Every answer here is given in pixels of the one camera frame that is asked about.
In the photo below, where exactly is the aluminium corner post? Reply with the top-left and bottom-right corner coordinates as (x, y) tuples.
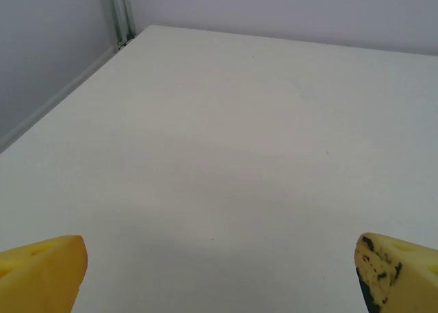
(98, 0), (138, 49)

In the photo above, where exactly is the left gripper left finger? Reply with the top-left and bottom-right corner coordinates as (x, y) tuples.
(0, 235), (89, 313)

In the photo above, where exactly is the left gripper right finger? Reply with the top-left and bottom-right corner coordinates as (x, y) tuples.
(353, 232), (438, 313)

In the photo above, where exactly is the aluminium side rail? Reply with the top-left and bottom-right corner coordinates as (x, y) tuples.
(0, 40), (121, 155)

